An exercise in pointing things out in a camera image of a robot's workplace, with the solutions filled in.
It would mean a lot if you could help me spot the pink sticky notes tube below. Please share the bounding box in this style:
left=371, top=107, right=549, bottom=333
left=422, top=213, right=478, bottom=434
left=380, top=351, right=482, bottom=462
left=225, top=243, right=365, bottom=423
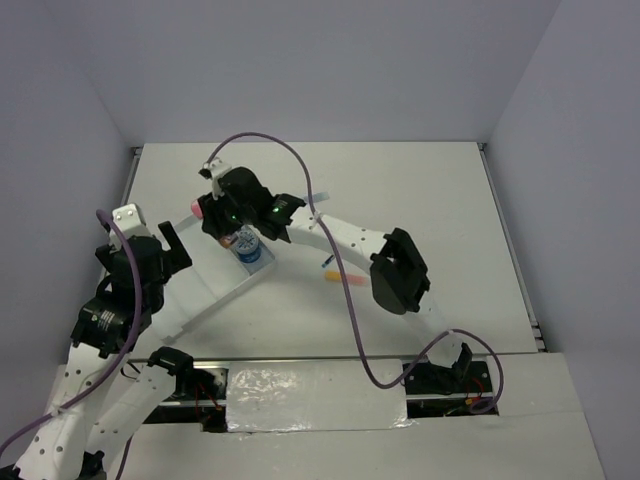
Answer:
left=191, top=200, right=204, bottom=220

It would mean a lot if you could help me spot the blue round splash-lid container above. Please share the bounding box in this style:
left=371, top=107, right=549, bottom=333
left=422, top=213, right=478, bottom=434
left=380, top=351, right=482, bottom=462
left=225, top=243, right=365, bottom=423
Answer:
left=233, top=228, right=261, bottom=264

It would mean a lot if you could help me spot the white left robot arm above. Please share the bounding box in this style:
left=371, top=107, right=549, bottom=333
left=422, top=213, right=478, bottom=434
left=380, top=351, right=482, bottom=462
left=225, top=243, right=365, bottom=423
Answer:
left=1, top=215, right=196, bottom=479

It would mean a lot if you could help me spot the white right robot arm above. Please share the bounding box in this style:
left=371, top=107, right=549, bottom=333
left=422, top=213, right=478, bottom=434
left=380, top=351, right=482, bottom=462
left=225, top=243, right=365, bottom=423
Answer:
left=197, top=162, right=472, bottom=391

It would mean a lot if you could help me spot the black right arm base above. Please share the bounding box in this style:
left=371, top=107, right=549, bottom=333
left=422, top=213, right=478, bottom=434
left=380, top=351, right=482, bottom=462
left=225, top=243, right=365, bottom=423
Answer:
left=401, top=344, right=498, bottom=419

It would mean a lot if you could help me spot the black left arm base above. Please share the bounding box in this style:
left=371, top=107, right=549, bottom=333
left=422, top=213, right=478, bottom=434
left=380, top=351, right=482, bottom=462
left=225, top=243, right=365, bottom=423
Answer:
left=127, top=347, right=228, bottom=433

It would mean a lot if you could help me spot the white divided plastic tray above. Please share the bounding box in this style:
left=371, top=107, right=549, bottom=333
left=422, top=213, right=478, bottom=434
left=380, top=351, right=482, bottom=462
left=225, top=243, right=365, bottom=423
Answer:
left=152, top=216, right=276, bottom=344

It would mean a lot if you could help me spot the blue gel pen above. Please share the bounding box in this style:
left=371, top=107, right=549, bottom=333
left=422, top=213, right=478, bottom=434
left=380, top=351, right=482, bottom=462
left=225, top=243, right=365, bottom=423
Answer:
left=321, top=255, right=335, bottom=268

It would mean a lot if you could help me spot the yellow pink highlighter pen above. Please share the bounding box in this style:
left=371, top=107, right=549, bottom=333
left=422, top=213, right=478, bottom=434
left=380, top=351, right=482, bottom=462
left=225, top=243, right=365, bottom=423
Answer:
left=324, top=270, right=370, bottom=287

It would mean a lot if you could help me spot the silver foil sheet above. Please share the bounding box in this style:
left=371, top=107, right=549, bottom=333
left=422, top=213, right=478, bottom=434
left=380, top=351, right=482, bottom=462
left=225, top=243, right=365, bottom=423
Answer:
left=226, top=360, right=410, bottom=433

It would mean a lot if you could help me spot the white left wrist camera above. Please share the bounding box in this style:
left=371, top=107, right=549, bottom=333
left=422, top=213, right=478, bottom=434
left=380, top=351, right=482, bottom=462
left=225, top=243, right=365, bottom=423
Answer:
left=112, top=203, right=150, bottom=239

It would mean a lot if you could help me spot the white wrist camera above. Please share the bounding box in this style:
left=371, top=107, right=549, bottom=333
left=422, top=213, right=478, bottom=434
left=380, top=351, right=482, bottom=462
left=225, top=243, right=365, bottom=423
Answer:
left=198, top=157, right=232, bottom=199
left=112, top=203, right=150, bottom=239

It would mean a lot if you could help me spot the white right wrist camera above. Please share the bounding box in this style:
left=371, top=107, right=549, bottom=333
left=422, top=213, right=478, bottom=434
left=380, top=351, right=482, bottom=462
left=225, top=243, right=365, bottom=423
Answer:
left=198, top=157, right=232, bottom=199

